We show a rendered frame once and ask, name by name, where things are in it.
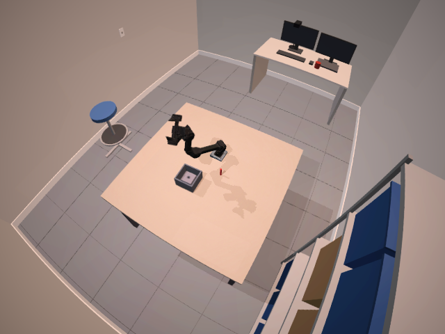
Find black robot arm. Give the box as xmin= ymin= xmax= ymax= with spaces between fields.
xmin=175 ymin=125 xmax=227 ymax=159

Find pale pink plate with hole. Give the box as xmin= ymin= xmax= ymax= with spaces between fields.
xmin=181 ymin=171 xmax=196 ymax=185

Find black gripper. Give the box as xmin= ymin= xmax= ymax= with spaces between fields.
xmin=166 ymin=114 xmax=182 ymax=146

